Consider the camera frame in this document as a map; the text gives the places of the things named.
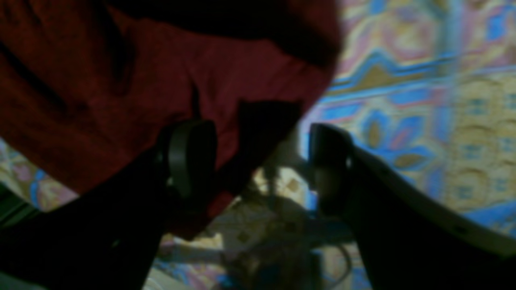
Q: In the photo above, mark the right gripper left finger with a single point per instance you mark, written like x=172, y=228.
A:
x=110, y=235

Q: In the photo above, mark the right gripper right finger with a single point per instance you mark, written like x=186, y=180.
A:
x=407, y=241

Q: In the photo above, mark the dark red t-shirt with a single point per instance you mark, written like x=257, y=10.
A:
x=87, y=86

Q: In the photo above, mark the patterned tablecloth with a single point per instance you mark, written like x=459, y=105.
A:
x=452, y=139

